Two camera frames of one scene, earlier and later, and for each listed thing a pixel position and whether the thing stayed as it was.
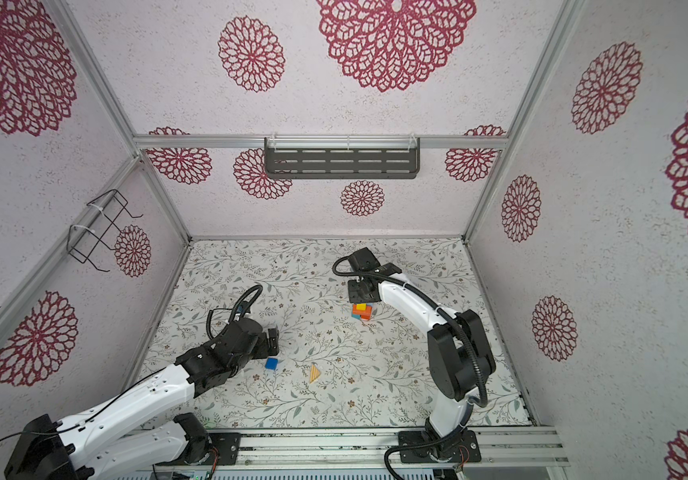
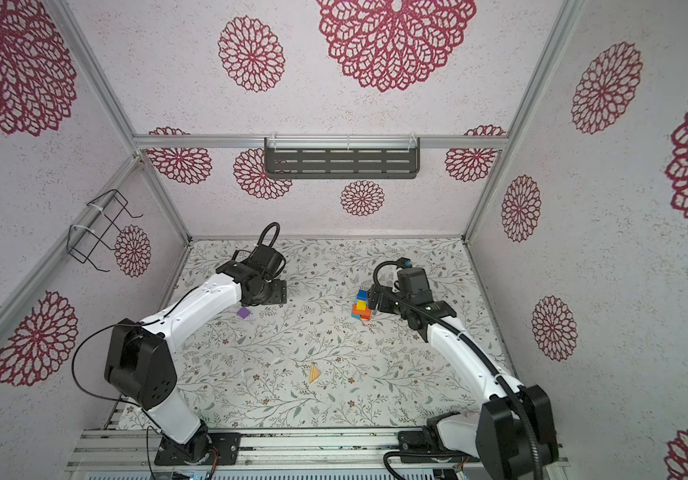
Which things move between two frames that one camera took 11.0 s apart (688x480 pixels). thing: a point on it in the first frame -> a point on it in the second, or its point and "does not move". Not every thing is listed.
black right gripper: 353,296 -> 373,298
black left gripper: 264,349 -> 279,293
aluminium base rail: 500,449 does not move
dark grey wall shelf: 342,158 does not move
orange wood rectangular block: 364,314 does not move
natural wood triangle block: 314,373 does not move
